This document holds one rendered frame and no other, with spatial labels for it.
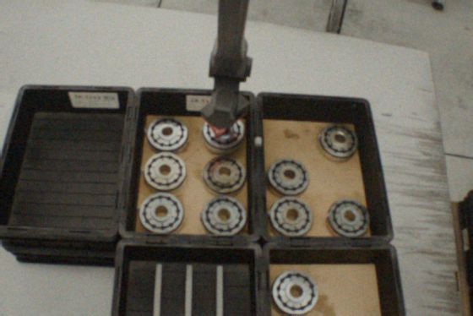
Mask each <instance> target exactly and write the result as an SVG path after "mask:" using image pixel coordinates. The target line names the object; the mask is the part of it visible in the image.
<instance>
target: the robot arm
mask: <svg viewBox="0 0 473 316"><path fill-rule="evenodd" d="M249 2H250V0H217V36H216V37H215V44H214V47H213V51H211V53H210V59H209V78H212V79H214V88H213V91H214V94H213V95H212V96H211V100H210V102H209V104H207V105H206V106H204V107H203V108H202V109H201V110H200V115H201V118H202V119H203V120H204V121H205V122H206V123H207V124H208V125H209V127H210V129H211V130H212V132H213V134H214V135H215V136H216V137H217V138H218V137H220V136H221V135H222V134H223V133H224V132H225V131H226V130H227V129H228V128H231V127H232V126H233V125H235V124H236V123H237V122H238V121H239V120H240V119H241V118H242V117H243V116H245V115H246V114H247V111H248V108H247V107H249V101H248V100H246V99H245V98H244V97H243V96H242V95H240V94H239V90H240V83H246V82H247V78H250V76H251V71H252V65H253V57H250V56H247V49H248V44H247V40H246V38H245V30H246V25H247V14H248V8H249Z"/></svg>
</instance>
